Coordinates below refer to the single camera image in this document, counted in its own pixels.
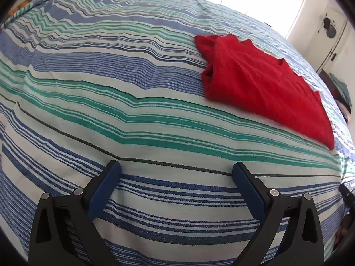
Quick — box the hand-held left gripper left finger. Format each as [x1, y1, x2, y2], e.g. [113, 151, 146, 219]
[28, 160, 122, 266]

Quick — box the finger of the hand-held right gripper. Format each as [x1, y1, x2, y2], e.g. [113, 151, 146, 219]
[338, 184, 355, 214]

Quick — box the orange patterned bed sheet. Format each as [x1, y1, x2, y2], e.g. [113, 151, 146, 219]
[8, 0, 53, 17]

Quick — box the pile of clothes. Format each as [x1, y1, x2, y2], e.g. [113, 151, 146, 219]
[319, 70, 353, 124]

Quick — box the red sweater with white rabbit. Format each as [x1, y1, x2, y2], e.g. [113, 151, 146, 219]
[194, 34, 335, 150]

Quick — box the blue green striped blanket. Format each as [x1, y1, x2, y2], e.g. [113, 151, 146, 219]
[0, 0, 355, 266]

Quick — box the black hanging door object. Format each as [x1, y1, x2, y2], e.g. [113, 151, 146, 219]
[323, 17, 338, 39]

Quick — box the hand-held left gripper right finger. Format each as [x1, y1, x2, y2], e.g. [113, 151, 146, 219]
[232, 162, 325, 266]

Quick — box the white door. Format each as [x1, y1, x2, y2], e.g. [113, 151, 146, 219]
[315, 1, 348, 74]

